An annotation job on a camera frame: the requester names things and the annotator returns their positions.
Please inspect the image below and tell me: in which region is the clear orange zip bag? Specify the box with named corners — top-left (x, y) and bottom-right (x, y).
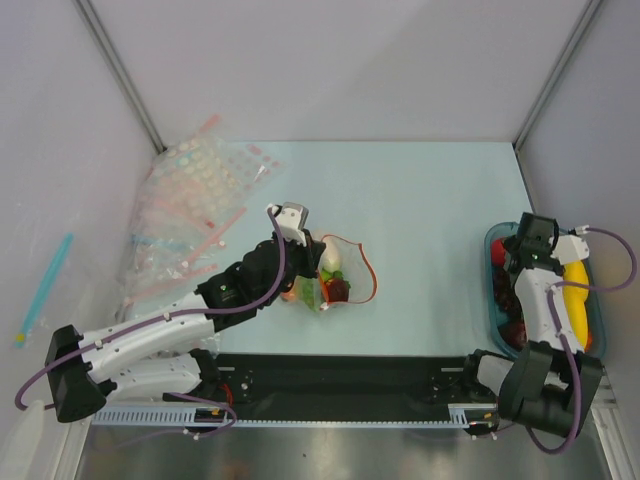
top-left (280, 231), bottom-right (378, 314)

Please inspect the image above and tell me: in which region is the pile of clear zip bags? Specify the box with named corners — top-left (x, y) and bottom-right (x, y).
top-left (117, 115), bottom-right (286, 323)

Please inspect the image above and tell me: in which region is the white radish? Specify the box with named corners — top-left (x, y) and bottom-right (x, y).
top-left (320, 235), bottom-right (341, 273)

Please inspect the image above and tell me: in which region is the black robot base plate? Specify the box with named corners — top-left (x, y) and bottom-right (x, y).
top-left (188, 354), bottom-right (497, 420)

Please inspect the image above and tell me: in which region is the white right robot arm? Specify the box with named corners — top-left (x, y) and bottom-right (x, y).
top-left (461, 212), bottom-right (602, 443)

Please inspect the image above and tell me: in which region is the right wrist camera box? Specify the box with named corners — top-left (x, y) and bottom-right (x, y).
top-left (549, 229), bottom-right (590, 267)

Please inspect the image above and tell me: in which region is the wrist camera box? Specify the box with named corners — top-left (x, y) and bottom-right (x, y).
top-left (266, 202), bottom-right (309, 247)
top-left (549, 229), bottom-right (590, 267)

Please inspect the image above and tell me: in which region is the green grape bunch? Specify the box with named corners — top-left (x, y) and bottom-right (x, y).
top-left (320, 269), bottom-right (348, 285)

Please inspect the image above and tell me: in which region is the wrinkled green fruit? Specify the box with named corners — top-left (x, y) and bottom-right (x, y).
top-left (298, 278), bottom-right (321, 312)

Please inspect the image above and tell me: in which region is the orange red peach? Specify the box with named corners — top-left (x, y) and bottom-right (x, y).
top-left (280, 284), bottom-right (299, 303)

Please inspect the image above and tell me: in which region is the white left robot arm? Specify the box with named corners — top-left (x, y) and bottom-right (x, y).
top-left (45, 237), bottom-right (326, 423)

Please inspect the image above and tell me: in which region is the purple grape bunch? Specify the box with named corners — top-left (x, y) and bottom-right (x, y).
top-left (492, 268), bottom-right (523, 321)

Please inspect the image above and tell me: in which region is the teal plastic fruit bin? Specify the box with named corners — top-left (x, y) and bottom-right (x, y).
top-left (484, 222), bottom-right (606, 360)

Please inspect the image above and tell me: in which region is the dark red apple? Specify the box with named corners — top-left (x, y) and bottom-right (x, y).
top-left (499, 321), bottom-right (527, 351)

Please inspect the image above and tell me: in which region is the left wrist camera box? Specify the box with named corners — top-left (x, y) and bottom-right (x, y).
top-left (266, 202), bottom-right (309, 247)

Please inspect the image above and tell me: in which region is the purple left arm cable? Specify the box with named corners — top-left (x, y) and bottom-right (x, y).
top-left (14, 209), bottom-right (291, 444)

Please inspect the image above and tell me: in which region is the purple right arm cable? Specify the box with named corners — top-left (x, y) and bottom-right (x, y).
top-left (469, 225), bottom-right (639, 454)

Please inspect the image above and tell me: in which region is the yellow mango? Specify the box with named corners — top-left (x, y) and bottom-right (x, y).
top-left (563, 261), bottom-right (592, 352)

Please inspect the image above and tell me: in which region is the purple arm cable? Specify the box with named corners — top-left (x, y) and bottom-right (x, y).
top-left (14, 209), bottom-right (291, 444)
top-left (469, 225), bottom-right (639, 454)

